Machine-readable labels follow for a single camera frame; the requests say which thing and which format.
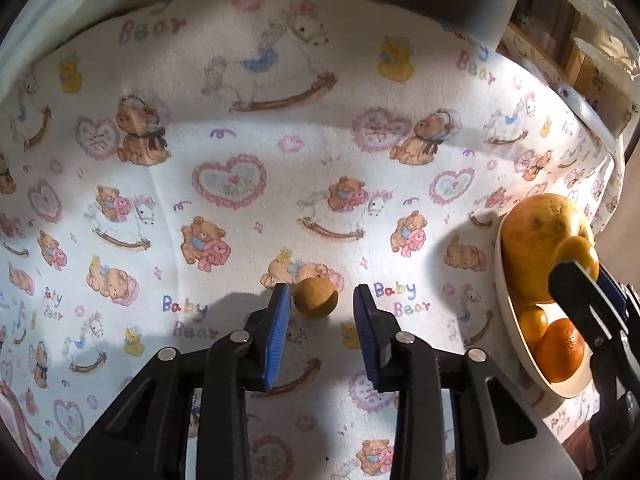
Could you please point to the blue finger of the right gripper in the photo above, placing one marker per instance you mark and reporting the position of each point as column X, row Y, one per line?
column 581, row 298
column 624, row 298

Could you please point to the white rectangular device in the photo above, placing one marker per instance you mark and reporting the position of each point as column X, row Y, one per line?
column 584, row 111

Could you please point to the orange mandarin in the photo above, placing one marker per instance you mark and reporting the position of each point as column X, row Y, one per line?
column 560, row 351

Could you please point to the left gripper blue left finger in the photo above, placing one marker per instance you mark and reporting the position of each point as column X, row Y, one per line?
column 143, row 434

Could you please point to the small brown longan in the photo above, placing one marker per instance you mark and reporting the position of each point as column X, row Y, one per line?
column 315, row 297

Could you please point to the small yellow-orange kumquat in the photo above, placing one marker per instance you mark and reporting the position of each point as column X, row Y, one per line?
column 533, row 322

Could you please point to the baby bear printed sheet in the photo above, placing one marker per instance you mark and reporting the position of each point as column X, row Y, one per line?
column 164, row 170

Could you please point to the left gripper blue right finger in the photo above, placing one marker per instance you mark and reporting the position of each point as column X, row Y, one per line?
column 497, row 434

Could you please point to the right hand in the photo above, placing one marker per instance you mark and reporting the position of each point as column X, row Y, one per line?
column 579, row 447

